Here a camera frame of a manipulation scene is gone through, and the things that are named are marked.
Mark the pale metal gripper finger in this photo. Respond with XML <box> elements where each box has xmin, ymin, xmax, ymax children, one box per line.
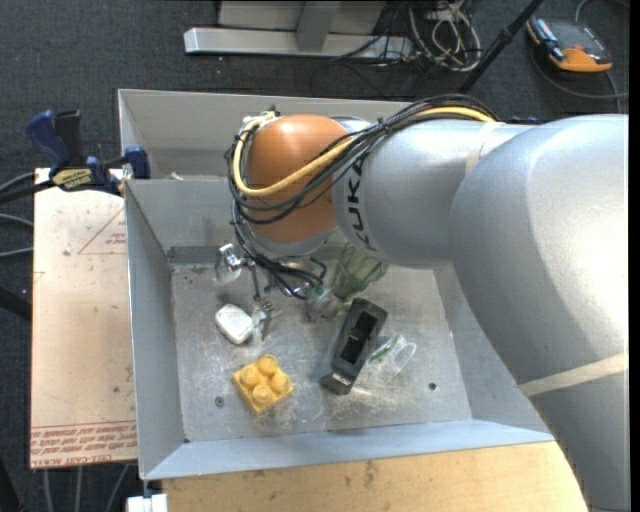
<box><xmin>213</xmin><ymin>242</ymin><xmax>243</xmax><ymax>287</ymax></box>
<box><xmin>251</xmin><ymin>304</ymin><xmax>282</xmax><ymax>347</ymax></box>

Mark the white rounded case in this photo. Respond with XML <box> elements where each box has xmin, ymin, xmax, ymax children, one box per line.
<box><xmin>214</xmin><ymin>303</ymin><xmax>254</xmax><ymax>346</ymax></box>

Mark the yellow toy brick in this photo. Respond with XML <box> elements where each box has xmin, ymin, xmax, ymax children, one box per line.
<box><xmin>231</xmin><ymin>353</ymin><xmax>295</xmax><ymax>416</ymax></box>

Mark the grey metal bin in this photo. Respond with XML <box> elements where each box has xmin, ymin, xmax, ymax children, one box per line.
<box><xmin>118</xmin><ymin>88</ymin><xmax>557</xmax><ymax>482</ymax></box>

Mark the black stapler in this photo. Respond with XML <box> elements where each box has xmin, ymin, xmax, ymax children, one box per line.
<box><xmin>318</xmin><ymin>297</ymin><xmax>389</xmax><ymax>397</ymax></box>

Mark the clear plastic cup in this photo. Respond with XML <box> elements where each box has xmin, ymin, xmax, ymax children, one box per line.
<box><xmin>366</xmin><ymin>333</ymin><xmax>418</xmax><ymax>382</ymax></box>

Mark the brown cardboard board, red print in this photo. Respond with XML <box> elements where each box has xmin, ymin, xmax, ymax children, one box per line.
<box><xmin>29</xmin><ymin>167</ymin><xmax>139</xmax><ymax>471</ymax></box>

